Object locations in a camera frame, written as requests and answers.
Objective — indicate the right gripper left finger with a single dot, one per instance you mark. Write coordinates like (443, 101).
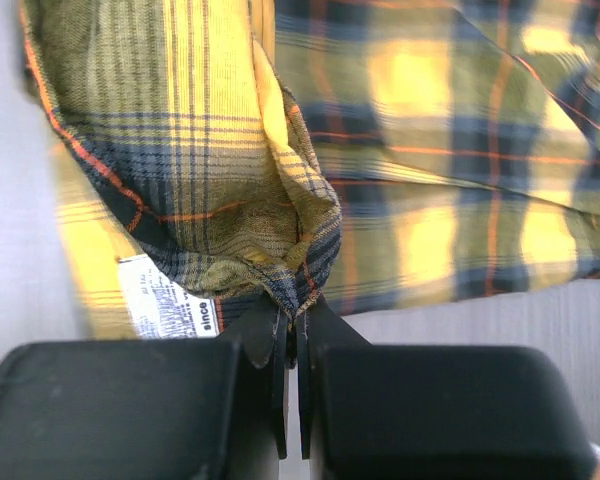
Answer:
(148, 409)

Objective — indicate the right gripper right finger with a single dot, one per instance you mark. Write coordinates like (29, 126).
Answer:
(370, 411)

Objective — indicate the yellow plaid long sleeve shirt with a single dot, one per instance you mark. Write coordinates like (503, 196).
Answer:
(380, 154)

